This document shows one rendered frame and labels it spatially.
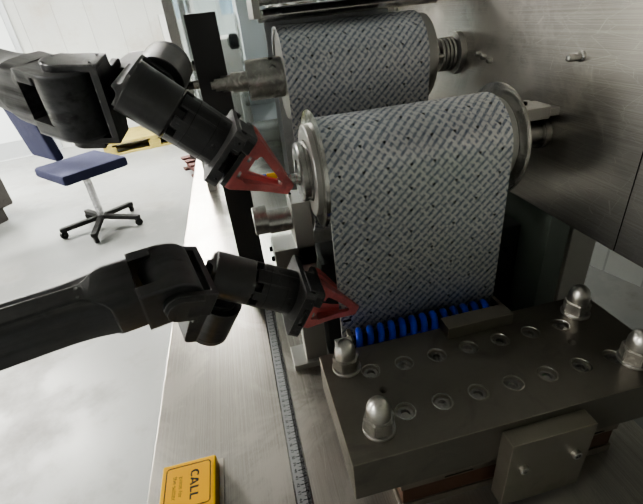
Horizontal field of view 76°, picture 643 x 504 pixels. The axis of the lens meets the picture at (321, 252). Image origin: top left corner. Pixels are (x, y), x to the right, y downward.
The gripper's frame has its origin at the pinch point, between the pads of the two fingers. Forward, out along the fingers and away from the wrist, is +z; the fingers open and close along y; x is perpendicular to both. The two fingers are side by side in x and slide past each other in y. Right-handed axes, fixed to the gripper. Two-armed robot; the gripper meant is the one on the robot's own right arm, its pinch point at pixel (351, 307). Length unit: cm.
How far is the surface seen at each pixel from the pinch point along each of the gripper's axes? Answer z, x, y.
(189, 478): -14.7, -25.0, 9.1
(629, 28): 11.1, 42.1, 4.0
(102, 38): -167, -60, -681
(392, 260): 2.1, 8.5, 0.2
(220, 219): -10, -25, -76
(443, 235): 7.1, 14.0, 0.2
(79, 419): -35, -143, -97
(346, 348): -2.6, -1.2, 7.9
